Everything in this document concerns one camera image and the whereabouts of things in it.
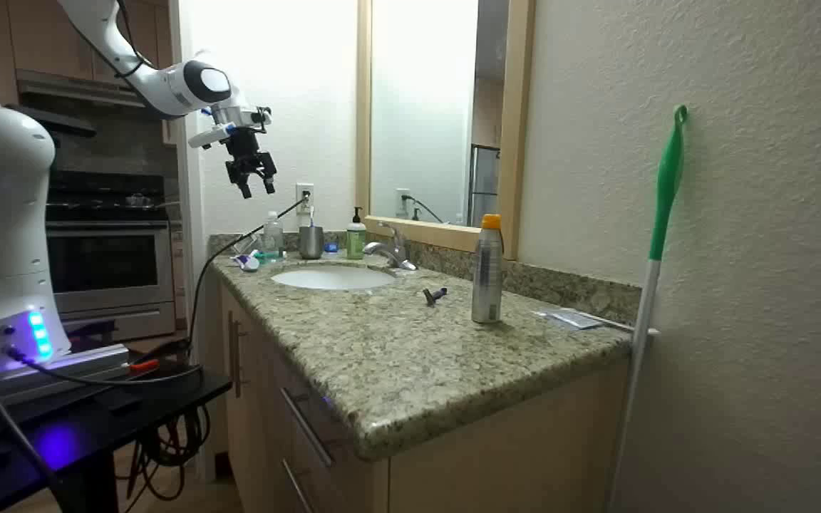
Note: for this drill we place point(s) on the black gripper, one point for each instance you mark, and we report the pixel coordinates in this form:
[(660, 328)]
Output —
[(245, 153)]

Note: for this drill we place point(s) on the chrome sink faucet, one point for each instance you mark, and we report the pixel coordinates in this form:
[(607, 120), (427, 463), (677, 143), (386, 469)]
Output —
[(395, 248)]

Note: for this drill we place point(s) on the clear plastic bottle white cap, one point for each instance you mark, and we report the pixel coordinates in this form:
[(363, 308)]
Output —
[(272, 242)]

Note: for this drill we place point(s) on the purple toothpaste tube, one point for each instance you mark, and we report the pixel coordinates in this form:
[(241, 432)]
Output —
[(249, 261)]

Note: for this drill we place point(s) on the grey metal cup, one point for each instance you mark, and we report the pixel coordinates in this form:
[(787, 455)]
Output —
[(308, 242)]

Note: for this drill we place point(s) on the white oval sink basin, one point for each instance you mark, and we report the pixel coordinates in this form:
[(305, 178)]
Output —
[(330, 277)]

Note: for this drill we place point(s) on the stainless steel oven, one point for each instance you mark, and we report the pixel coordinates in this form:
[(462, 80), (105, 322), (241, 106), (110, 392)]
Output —
[(105, 272)]

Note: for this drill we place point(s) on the stainless range hood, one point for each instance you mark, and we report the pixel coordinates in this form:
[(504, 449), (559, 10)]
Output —
[(98, 101)]

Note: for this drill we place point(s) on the orange black clamp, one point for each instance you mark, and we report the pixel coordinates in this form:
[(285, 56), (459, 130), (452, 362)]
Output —
[(149, 365)]

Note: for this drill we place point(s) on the granite topped vanity cabinet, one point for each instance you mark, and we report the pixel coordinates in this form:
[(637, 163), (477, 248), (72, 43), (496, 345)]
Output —
[(410, 361)]

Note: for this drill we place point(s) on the wooden kitchen cabinet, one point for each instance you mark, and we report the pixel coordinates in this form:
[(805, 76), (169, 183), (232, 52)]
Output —
[(11, 37)]

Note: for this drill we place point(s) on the black robot table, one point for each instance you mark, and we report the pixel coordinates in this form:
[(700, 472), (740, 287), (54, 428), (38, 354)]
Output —
[(98, 428)]

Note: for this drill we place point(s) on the white blue flat packet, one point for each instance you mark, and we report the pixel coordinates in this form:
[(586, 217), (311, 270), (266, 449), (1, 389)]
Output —
[(574, 317)]

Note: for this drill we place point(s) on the white wall outlet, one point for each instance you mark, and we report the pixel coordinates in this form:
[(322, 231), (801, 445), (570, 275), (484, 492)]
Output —
[(303, 190)]

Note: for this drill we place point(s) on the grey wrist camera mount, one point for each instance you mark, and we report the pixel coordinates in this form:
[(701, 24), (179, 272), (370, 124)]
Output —
[(244, 117)]

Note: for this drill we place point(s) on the wood framed wall mirror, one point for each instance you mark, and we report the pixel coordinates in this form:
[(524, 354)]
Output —
[(520, 124)]

